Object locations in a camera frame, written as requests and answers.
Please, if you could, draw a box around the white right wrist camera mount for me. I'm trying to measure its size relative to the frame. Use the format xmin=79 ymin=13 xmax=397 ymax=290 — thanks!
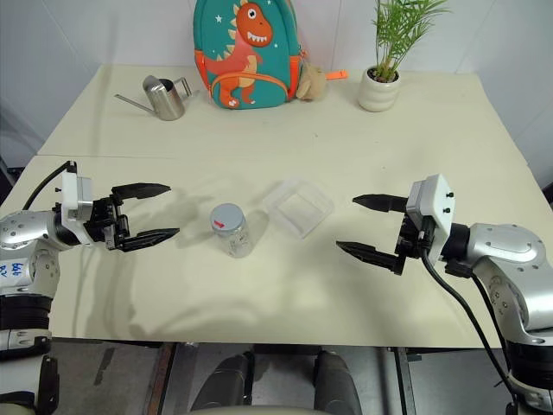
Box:
xmin=406 ymin=173 xmax=454 ymax=261

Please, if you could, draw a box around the dark rounded robot leg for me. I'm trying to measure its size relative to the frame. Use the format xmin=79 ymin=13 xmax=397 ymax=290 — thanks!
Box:
xmin=189 ymin=350 xmax=256 ymax=412
xmin=312 ymin=348 xmax=362 ymax=415

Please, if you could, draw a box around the teal dinosaur backpack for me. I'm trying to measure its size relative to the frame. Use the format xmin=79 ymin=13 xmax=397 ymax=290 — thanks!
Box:
xmin=193 ymin=0 xmax=304 ymax=111

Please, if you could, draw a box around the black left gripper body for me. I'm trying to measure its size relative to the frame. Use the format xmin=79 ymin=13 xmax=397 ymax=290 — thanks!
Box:
xmin=82 ymin=195 xmax=131 ymax=252

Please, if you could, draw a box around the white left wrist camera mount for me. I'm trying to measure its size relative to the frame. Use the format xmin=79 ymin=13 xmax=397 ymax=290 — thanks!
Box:
xmin=60 ymin=161 xmax=94 ymax=228

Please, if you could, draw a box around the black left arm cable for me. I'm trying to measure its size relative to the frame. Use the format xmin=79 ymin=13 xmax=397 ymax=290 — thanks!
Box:
xmin=21 ymin=160 xmax=78 ymax=212

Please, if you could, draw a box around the silver metal watering can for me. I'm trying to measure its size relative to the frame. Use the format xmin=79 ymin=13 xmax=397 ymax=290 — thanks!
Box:
xmin=114 ymin=74 xmax=194 ymax=122

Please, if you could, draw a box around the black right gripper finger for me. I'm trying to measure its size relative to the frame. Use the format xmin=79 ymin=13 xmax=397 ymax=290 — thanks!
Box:
xmin=335 ymin=240 xmax=408 ymax=276
xmin=352 ymin=194 xmax=410 ymax=214

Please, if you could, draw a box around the grey round lid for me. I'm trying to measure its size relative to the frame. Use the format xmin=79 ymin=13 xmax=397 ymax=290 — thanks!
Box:
xmin=210 ymin=202 xmax=245 ymax=231

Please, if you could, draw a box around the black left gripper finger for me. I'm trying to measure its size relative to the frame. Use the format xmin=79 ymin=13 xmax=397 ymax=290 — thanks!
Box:
xmin=116 ymin=227 xmax=181 ymax=253
xmin=111 ymin=182 xmax=171 ymax=201

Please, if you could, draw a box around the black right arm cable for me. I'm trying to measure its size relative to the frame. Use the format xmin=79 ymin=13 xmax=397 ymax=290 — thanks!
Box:
xmin=421 ymin=248 xmax=519 ymax=415

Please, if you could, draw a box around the green palm plant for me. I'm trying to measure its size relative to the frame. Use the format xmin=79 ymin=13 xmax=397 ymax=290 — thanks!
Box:
xmin=370 ymin=0 xmax=450 ymax=81

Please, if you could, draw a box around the beige plush keychain toy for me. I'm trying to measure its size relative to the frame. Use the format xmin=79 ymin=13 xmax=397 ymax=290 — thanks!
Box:
xmin=296 ymin=61 xmax=327 ymax=102

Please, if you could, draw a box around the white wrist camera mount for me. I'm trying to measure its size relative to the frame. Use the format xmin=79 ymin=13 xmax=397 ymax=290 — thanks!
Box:
xmin=406 ymin=173 xmax=454 ymax=261
xmin=60 ymin=161 xmax=94 ymax=228

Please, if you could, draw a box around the white ribbed plant pot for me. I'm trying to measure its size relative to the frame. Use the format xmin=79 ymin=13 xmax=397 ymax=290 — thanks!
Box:
xmin=358 ymin=66 xmax=401 ymax=113

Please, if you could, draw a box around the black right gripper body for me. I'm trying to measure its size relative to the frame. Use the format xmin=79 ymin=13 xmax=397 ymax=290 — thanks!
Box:
xmin=394 ymin=212 xmax=435 ymax=261

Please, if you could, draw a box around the clear square plastic container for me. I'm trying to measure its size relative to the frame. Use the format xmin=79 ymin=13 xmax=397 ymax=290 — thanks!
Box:
xmin=261 ymin=177 xmax=336 ymax=240

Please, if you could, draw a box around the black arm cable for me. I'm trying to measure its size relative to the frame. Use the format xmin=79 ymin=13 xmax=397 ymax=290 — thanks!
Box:
xmin=421 ymin=248 xmax=519 ymax=415
xmin=21 ymin=160 xmax=78 ymax=212

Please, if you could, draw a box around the clear jar with grey lid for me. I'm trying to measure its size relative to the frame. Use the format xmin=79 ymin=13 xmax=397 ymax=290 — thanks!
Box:
xmin=210 ymin=203 xmax=254 ymax=259

